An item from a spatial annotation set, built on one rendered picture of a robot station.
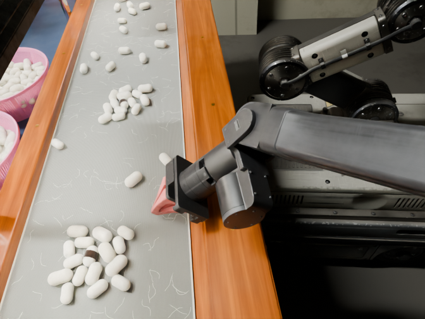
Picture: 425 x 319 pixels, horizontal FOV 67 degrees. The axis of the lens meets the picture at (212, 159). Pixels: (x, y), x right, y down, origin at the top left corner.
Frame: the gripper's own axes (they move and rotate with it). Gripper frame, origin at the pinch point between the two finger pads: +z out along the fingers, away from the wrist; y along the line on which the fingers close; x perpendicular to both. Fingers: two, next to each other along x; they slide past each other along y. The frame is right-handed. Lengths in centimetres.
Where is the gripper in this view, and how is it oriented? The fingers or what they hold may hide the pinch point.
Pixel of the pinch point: (157, 210)
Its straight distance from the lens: 57.5
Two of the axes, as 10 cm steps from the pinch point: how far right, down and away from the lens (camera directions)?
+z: -7.1, 5.1, 4.8
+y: 1.0, 7.6, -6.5
